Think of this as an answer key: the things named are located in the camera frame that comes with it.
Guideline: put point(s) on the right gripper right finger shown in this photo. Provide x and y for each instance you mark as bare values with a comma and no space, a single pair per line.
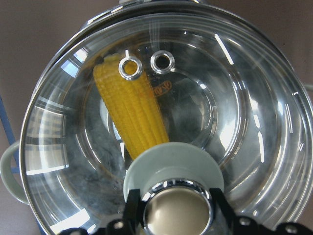
227,211

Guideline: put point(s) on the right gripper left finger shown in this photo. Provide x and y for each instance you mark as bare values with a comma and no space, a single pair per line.
133,215

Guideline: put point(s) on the glass pot lid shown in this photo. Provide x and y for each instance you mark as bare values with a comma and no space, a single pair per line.
220,122

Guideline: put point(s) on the yellow corn cob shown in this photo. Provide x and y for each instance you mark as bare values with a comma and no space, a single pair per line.
131,103

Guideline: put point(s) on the pale green electric pot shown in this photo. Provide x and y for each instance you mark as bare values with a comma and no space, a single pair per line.
9,171

